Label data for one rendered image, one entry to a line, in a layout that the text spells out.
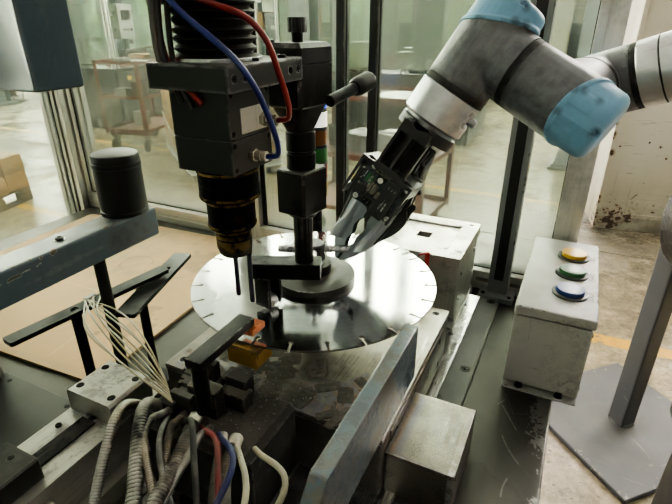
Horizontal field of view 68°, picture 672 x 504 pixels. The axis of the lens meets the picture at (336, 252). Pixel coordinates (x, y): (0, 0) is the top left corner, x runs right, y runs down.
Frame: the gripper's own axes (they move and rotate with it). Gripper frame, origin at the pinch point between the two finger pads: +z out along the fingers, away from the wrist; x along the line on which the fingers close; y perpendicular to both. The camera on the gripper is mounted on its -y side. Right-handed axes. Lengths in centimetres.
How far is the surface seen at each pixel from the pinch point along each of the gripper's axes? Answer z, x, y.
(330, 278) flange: 3.0, 1.2, 3.5
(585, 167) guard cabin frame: -26, 21, -38
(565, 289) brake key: -10.5, 27.9, -16.4
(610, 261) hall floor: 9, 89, -254
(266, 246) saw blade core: 9.9, -11.2, -4.4
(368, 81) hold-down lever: -20.7, -6.7, 9.7
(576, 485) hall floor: 48, 85, -84
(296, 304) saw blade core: 6.0, 0.5, 9.2
